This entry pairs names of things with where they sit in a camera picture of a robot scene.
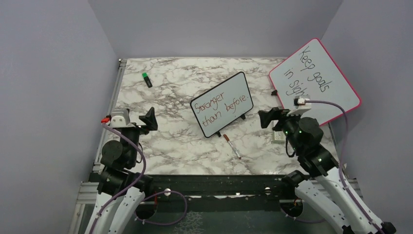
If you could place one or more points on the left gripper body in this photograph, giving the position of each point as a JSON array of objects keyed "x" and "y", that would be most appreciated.
[{"x": 142, "y": 129}]

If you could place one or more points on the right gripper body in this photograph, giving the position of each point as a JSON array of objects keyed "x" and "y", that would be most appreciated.
[{"x": 285, "y": 121}]

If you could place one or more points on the red whiteboard marker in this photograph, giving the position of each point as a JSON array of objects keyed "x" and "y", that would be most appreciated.
[{"x": 236, "y": 152}]

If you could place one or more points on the black framed small whiteboard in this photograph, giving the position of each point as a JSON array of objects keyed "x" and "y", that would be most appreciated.
[{"x": 221, "y": 105}]

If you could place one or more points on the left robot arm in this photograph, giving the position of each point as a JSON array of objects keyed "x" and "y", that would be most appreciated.
[{"x": 122, "y": 183}]

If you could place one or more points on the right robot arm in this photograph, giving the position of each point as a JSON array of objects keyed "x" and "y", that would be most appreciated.
[{"x": 342, "y": 207}]

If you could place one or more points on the white whiteboard eraser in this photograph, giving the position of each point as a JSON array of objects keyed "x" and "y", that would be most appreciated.
[{"x": 279, "y": 137}]

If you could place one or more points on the pink framed written whiteboard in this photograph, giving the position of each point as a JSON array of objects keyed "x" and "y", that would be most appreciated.
[{"x": 311, "y": 71}]

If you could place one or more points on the green highlighter pen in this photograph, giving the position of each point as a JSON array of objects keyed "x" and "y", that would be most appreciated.
[{"x": 147, "y": 80}]

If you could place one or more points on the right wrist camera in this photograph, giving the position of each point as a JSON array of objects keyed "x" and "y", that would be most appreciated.
[{"x": 300, "y": 106}]

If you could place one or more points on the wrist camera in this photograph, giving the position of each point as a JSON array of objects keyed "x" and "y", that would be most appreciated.
[
  {"x": 119, "y": 118},
  {"x": 300, "y": 106}
]

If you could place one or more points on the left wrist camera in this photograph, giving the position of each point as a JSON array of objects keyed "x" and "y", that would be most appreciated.
[{"x": 119, "y": 118}]

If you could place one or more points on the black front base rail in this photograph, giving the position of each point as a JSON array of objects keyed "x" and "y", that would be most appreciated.
[{"x": 216, "y": 193}]

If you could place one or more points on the aluminium frame rail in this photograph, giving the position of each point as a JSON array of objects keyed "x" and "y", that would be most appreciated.
[{"x": 76, "y": 220}]

